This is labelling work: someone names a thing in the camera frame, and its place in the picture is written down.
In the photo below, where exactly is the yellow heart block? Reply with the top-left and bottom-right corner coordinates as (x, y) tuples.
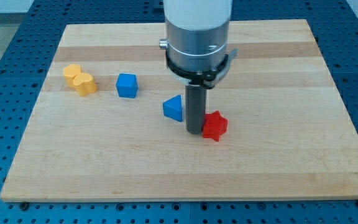
(73, 73), (98, 96)

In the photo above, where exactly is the red star block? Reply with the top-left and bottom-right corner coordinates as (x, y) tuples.
(203, 111), (228, 142)

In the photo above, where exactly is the black clamp ring with lever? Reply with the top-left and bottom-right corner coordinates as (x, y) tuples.
(165, 48), (238, 90)

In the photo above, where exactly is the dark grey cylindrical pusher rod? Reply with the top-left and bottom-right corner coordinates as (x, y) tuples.
(185, 85), (207, 134)

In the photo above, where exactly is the light wooden board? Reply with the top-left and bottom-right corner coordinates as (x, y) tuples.
(0, 19), (358, 202)

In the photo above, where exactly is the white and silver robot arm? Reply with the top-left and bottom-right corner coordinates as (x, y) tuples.
(163, 0), (232, 72)

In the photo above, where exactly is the blue cube block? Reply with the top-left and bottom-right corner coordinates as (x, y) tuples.
(116, 73), (138, 98)

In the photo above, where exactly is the blue triangle block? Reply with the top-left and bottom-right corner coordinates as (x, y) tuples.
(162, 95), (183, 122)

